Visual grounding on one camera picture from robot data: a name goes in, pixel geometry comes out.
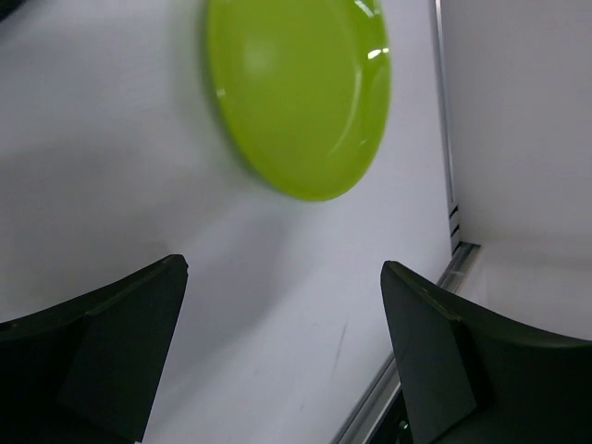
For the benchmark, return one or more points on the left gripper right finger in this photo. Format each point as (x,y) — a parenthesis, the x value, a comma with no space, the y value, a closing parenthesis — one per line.
(470,375)

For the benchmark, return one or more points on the aluminium rail right side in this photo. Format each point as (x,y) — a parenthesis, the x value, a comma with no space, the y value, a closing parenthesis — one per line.
(444,115)

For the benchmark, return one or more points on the green plate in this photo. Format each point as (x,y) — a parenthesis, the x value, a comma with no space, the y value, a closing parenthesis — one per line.
(304,88)

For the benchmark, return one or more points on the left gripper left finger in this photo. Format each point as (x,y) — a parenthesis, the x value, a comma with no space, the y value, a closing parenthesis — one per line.
(87,370)

